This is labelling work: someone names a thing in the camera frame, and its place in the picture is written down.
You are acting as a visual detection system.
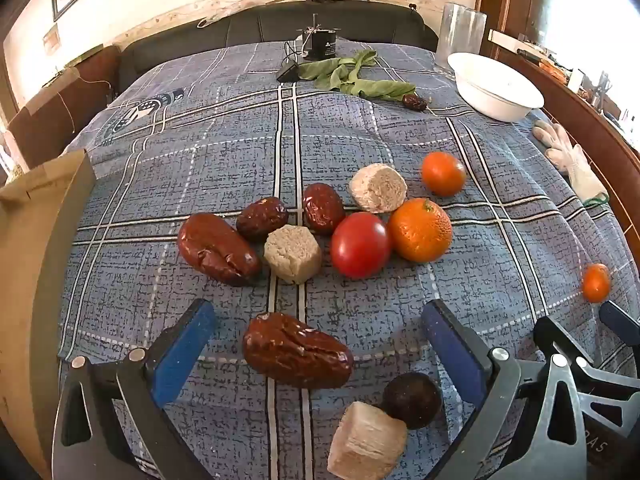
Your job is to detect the large orange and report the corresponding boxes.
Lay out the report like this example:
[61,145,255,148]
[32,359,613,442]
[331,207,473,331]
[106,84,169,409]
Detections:
[387,198,453,263]

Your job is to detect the clear plastic cup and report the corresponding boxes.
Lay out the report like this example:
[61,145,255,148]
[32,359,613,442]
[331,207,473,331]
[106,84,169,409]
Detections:
[434,2,488,78]

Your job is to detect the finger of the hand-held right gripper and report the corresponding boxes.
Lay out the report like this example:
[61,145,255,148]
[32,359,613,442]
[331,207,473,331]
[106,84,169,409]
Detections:
[598,301,640,357]
[533,316,640,403]

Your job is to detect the small red date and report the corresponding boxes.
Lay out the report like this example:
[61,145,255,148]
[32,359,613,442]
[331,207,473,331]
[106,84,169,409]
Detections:
[301,182,347,236]
[236,196,289,241]

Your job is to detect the wooden sideboard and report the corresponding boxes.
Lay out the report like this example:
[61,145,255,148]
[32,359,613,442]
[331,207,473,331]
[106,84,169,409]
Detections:
[487,30,640,241]

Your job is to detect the black cylindrical device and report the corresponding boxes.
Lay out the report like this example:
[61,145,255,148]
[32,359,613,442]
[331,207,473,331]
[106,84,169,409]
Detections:
[295,12,341,62]

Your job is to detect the small orange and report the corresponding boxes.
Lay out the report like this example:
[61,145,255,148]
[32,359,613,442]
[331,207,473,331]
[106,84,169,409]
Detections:
[421,151,467,197]
[581,263,612,304]

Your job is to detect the red tomato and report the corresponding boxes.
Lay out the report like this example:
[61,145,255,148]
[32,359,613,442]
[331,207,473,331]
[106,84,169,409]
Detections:
[330,211,392,280]

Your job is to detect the small wall plaque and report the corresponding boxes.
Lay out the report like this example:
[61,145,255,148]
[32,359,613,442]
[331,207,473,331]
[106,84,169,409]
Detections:
[42,25,62,56]

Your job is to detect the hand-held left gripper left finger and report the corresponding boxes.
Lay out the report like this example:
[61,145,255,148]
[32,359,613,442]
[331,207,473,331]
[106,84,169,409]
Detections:
[52,299,217,480]

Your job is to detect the round beige crumbly block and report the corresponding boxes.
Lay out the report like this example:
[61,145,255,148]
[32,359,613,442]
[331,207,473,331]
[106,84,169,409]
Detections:
[348,162,408,213]

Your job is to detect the green leafy stem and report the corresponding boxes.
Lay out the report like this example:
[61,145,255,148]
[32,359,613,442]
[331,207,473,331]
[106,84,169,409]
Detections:
[298,49,417,101]

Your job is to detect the white glove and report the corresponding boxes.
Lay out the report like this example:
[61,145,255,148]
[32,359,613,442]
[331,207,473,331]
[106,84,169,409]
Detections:
[531,121,611,206]

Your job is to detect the black leather sofa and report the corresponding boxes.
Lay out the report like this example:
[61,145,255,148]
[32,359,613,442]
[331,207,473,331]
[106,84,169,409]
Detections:
[118,7,440,93]

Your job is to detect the brown armchair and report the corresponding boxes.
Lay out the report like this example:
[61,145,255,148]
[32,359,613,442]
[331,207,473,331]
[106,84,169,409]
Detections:
[7,45,121,171]

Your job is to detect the white bowl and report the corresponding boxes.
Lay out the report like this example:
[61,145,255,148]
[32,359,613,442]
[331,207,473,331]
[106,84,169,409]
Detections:
[446,51,545,122]

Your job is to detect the brown cardboard box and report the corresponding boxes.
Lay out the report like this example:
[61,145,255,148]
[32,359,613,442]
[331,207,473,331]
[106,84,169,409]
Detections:
[0,149,97,480]

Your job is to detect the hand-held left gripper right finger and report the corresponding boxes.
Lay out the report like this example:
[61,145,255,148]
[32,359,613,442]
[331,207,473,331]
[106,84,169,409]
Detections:
[421,300,585,480]

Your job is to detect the large wrinkled red date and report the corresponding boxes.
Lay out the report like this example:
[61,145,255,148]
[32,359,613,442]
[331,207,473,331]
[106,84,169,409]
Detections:
[242,311,354,390]
[177,212,262,287]

